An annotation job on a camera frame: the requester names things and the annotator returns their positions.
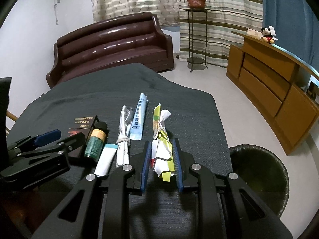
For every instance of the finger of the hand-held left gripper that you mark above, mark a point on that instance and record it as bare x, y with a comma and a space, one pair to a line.
72, 140
47, 137

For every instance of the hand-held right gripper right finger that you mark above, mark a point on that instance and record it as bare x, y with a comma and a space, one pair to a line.
177, 166

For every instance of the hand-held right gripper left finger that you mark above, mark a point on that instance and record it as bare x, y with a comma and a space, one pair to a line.
145, 166

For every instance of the black cardboard box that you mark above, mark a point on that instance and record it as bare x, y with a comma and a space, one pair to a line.
79, 127

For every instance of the yellow white wrapper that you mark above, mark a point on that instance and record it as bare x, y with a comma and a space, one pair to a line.
162, 154

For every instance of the green bottle with black cap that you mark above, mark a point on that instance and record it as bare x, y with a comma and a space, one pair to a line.
94, 144

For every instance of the white twisted wrapper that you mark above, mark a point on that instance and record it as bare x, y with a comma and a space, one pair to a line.
123, 151

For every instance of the white tube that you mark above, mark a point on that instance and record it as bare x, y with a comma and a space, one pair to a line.
106, 159

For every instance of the light blue toothpaste tube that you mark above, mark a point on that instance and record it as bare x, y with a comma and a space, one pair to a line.
138, 122

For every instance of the black lined trash bin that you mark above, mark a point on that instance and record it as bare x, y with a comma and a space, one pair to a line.
261, 179

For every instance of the wooden rod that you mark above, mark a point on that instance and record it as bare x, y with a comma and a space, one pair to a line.
12, 115

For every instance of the black panel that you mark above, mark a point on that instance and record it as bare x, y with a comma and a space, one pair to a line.
5, 104

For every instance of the dark brown leather sofa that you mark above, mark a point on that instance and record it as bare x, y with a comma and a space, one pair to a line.
109, 47

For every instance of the black metal plant stand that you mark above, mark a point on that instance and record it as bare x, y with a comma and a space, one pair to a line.
197, 61

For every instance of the wooden cabinet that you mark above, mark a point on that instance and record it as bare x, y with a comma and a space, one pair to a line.
261, 84

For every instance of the air conditioner pipe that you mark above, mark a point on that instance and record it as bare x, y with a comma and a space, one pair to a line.
56, 10

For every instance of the striped curtain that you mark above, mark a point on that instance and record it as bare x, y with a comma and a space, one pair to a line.
224, 29

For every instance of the beige patterned curtain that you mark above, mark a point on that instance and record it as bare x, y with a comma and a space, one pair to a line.
129, 0

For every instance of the tissue box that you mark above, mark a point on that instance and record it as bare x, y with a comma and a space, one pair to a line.
253, 33

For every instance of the mouse plush toy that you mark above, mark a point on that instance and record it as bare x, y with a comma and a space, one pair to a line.
268, 38

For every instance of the small brown box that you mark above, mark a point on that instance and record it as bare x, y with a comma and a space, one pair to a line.
313, 87

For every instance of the blue curtain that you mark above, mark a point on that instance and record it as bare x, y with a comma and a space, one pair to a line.
286, 10

